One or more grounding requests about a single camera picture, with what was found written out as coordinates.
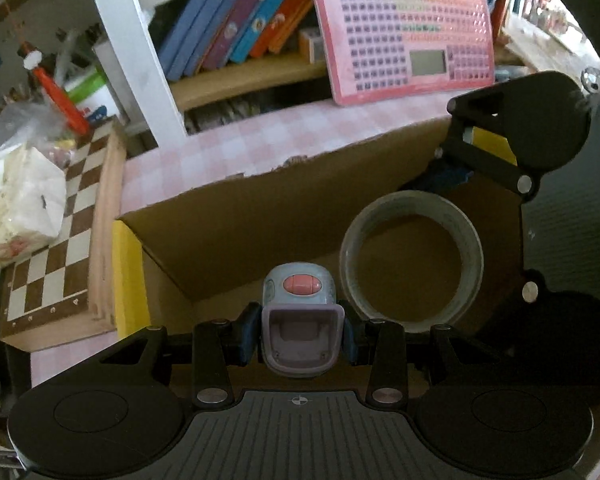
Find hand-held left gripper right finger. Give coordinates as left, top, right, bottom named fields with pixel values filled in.
left=339, top=300, right=501, bottom=406

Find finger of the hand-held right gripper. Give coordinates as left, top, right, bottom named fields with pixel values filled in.
left=420, top=82, right=541, bottom=201
left=475, top=271, right=541, bottom=346

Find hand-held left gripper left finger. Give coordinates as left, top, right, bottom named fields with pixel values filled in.
left=100, top=302, right=262, bottom=407

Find small lilac device pink button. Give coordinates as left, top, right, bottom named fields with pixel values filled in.
left=261, top=262, right=343, bottom=378

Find clear tape roll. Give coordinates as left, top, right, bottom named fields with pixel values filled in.
left=339, top=191, right=483, bottom=323

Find cardboard box yellow flaps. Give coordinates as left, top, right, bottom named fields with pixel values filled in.
left=112, top=115, right=526, bottom=391

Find pink toy keyboard tablet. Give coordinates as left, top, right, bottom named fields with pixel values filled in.
left=306, top=0, right=496, bottom=107

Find stack of papers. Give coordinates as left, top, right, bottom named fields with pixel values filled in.
left=500, top=5, right=586, bottom=68

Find small white box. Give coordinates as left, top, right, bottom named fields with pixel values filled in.
left=299, top=29, right=326, bottom=65

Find wooden chessboard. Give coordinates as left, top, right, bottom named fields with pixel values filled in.
left=0, top=115, right=128, bottom=353

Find wooden shelf board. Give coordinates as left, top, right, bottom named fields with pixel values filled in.
left=167, top=52, right=331, bottom=111

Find row of children's books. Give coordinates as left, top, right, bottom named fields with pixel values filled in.
left=157, top=0, right=316, bottom=82

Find white tissue pack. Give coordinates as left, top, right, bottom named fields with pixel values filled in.
left=0, top=142, right=68, bottom=268

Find green and white box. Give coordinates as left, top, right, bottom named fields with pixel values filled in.
left=62, top=67, right=126, bottom=123

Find red pen white cap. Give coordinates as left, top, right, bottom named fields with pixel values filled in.
left=20, top=45, right=90, bottom=136

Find clear plastic bag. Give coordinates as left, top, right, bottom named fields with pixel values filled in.
left=0, top=97, right=81, bottom=161

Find white shelf post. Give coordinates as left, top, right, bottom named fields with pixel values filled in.
left=82, top=0, right=188, bottom=148

